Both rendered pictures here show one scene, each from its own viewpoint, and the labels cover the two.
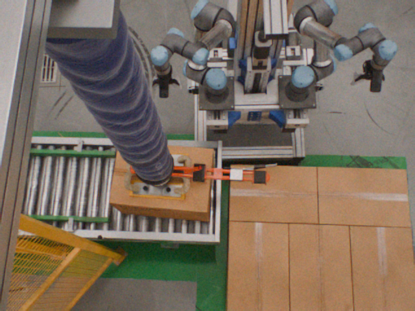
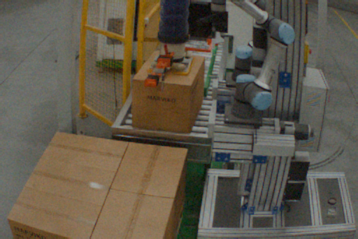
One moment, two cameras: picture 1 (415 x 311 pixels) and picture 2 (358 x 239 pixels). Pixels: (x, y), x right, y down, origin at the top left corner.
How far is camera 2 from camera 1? 3.59 m
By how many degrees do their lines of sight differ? 63
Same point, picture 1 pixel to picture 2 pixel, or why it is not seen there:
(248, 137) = (226, 202)
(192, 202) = (143, 74)
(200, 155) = (186, 80)
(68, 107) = not seen: hidden behind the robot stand
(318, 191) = (145, 195)
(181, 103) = not seen: hidden behind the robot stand
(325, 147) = not seen: outside the picture
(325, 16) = (274, 26)
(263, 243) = (102, 156)
